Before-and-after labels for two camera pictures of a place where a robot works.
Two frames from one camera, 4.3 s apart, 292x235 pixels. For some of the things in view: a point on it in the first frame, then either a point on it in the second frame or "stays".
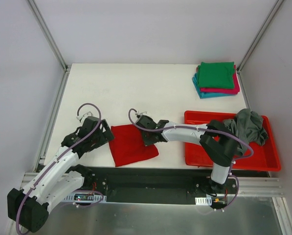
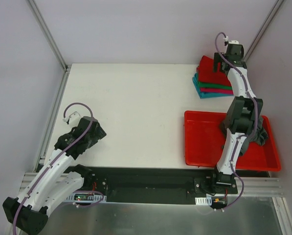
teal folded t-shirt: [202, 95] stays
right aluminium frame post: [270, 15] stays
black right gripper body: [144, 132] → [217, 61]
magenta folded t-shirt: [235, 90] stays
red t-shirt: [128, 145] → [206, 74]
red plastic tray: [265, 157] stays
